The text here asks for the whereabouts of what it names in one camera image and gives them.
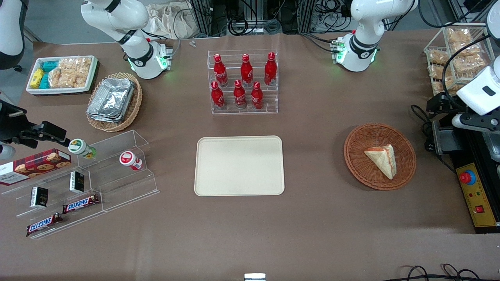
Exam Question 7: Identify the aluminium frame rack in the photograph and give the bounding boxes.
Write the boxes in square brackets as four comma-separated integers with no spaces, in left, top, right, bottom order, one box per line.
[187,0,354,36]

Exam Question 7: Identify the black cable at table edge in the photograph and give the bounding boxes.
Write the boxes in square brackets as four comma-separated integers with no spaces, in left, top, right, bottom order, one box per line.
[390,264,486,281]

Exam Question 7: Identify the wire snack rack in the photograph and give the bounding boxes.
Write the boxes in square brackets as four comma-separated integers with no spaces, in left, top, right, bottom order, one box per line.
[423,23,496,96]

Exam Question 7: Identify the red lid drink bottle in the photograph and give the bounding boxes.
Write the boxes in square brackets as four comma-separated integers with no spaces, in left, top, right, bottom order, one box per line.
[119,151,143,171]

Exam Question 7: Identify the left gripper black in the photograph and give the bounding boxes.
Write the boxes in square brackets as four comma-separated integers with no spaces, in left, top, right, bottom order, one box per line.
[426,92,461,114]

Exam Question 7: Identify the white rectangular snack tray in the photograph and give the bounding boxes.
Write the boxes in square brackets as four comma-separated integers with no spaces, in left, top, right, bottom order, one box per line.
[26,55,98,96]

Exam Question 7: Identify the yellow snack packet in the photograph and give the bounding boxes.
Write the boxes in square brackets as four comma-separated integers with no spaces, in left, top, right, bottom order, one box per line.
[30,68,45,89]

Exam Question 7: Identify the clear bag of pastry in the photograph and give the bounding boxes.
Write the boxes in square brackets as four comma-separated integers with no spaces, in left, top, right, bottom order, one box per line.
[427,64,454,81]
[451,41,484,57]
[427,50,450,66]
[447,28,472,44]
[431,80,462,96]
[453,55,488,75]

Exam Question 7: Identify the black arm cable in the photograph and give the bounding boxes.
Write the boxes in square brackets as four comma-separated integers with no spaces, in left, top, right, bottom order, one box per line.
[441,34,493,103]

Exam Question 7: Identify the red cookie box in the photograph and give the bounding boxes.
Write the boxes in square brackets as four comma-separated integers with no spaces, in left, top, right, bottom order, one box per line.
[0,149,72,186]

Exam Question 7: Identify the triangular sandwich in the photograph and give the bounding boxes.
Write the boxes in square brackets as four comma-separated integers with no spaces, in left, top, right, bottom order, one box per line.
[364,144,397,180]

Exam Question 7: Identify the beige crumpled cloth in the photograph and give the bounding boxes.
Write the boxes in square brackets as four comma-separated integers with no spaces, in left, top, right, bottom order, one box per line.
[145,3,200,40]

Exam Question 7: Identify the black cable bundle on table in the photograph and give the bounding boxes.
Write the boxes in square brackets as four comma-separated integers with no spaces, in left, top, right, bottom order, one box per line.
[411,104,436,153]

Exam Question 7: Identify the coiled black cable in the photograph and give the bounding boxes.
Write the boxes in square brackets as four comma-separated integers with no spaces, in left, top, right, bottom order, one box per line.
[228,16,249,36]

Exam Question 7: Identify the black cables at arm base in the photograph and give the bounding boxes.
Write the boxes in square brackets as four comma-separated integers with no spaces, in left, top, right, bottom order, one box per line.
[141,7,196,60]
[299,32,345,53]

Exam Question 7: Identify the clear bag of rice crackers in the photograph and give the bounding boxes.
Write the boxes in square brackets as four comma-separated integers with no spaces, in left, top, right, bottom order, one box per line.
[59,57,93,78]
[48,67,87,89]

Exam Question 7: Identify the beige plastic tray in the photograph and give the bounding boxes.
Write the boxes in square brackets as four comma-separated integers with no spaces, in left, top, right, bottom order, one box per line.
[194,135,285,196]

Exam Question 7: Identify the aluminium foil tray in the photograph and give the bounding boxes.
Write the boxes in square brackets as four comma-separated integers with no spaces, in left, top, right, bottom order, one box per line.
[88,77,135,117]
[87,111,126,124]

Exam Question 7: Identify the red cola bottle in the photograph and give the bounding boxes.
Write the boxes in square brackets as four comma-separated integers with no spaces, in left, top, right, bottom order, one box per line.
[213,54,229,87]
[211,81,226,110]
[250,81,264,110]
[233,80,248,110]
[264,52,278,86]
[240,54,254,87]

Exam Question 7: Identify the small black box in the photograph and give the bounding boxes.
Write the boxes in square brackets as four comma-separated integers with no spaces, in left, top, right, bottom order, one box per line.
[30,187,49,208]
[69,171,86,194]

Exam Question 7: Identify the clear acrylic stepped shelf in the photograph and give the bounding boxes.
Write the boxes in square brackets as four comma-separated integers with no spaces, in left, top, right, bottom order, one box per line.
[0,130,160,240]

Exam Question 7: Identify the black control box yellow panel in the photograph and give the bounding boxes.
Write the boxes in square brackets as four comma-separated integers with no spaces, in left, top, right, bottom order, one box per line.
[429,119,500,235]

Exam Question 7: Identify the green lid drink bottle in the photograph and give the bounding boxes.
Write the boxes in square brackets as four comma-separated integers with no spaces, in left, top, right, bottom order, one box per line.
[68,139,97,159]

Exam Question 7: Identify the red emergency stop button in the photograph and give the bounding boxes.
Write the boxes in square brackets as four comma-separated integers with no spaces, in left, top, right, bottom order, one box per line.
[459,170,477,186]

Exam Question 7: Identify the oval light wicker basket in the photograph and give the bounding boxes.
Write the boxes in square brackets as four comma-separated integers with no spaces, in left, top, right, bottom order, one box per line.
[86,72,143,133]

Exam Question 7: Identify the round brown wicker basket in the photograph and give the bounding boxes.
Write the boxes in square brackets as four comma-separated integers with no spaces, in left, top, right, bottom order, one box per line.
[344,123,417,191]

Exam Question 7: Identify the clear acrylic bottle rack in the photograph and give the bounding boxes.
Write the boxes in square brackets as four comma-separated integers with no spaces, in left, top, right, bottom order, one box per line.
[207,49,279,116]

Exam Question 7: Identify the snickers chocolate bar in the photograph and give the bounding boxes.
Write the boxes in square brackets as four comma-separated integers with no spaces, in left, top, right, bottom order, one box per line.
[62,194,100,215]
[26,212,64,238]

